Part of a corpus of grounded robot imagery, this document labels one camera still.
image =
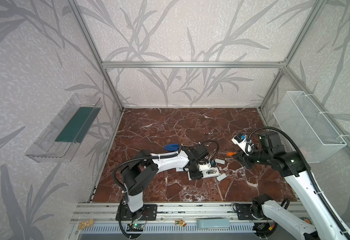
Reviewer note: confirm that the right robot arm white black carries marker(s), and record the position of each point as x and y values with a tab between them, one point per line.
326	222

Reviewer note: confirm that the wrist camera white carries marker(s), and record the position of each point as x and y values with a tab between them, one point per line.
244	143
207	165

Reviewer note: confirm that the white wire mesh basket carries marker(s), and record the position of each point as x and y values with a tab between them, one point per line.
308	127

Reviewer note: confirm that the blue toy shovel wooden handle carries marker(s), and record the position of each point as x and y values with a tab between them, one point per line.
172	147

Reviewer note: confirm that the tan circuit board piece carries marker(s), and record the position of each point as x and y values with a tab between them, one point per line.
86	224

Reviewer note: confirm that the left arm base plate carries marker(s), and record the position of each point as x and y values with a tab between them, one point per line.
147	212

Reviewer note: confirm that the grey rectangular box on rail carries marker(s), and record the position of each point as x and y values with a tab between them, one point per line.
213	224

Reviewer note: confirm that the left green led controller board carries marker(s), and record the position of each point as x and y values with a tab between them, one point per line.
135	227

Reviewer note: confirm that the orange handled screwdriver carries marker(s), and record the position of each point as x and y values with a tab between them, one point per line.
230	154

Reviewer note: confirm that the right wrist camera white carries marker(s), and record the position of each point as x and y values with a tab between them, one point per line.
244	143

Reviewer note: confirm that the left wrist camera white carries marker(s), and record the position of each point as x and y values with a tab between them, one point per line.
207	165

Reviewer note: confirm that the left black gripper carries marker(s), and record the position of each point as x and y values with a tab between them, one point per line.
195	169

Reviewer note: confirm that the clear plastic wall shelf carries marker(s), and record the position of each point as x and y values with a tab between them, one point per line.
61	139

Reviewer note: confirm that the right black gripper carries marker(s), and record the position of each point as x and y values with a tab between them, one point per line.
247	157

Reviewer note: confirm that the small orange green connector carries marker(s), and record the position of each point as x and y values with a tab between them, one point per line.
180	223

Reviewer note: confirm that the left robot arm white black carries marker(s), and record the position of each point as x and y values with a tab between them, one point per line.
138	173

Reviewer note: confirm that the round orange black badge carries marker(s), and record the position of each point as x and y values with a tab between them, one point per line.
306	220

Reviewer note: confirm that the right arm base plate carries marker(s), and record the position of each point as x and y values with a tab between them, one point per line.
247	212

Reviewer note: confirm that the white battery cover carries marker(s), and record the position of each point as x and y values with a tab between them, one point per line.
221	177
218	161

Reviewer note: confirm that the white remote control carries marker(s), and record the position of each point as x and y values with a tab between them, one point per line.
184	169
210	173

